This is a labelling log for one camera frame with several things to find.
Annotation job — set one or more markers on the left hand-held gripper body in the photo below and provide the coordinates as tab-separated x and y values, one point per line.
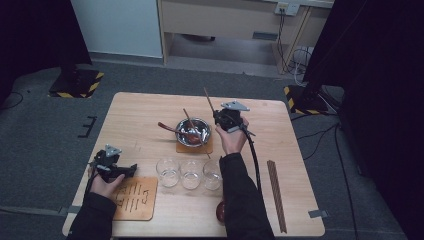
105	163

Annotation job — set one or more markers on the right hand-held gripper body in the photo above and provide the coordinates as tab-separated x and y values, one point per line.
230	120

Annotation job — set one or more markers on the single brown wooden chopstick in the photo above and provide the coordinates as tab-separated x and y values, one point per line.
209	100
192	125

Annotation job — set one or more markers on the shiny metal bowl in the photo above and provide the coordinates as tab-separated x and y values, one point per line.
201	133

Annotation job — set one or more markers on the clear glass cup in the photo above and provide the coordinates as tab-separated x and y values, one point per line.
168	175
191	175
211	176

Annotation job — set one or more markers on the wooden slotted trivet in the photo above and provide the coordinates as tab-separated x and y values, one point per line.
140	200
185	150

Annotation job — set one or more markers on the dark red wooden spoon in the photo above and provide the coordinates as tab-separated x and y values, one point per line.
220	211
168	128

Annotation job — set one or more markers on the row of brown chopsticks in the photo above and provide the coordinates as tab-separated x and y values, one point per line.
276	193

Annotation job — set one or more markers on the person's right hand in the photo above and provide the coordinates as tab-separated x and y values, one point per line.
235	141

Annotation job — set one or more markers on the person's left hand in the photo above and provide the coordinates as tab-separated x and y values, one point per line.
103	188

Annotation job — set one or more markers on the grey tape strip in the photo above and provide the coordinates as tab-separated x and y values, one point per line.
318	213
71	210

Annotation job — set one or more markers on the black yellow striped stand base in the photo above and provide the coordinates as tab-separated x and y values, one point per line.
78	85
306	100

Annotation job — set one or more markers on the dark grey rectangular plate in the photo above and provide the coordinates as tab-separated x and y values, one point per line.
265	36

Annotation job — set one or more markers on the white cabinet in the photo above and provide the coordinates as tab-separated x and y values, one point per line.
116	26

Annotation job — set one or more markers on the black curtain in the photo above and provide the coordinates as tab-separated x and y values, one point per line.
383	100
33	33

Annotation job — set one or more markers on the white wall socket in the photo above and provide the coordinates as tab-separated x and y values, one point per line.
287	8

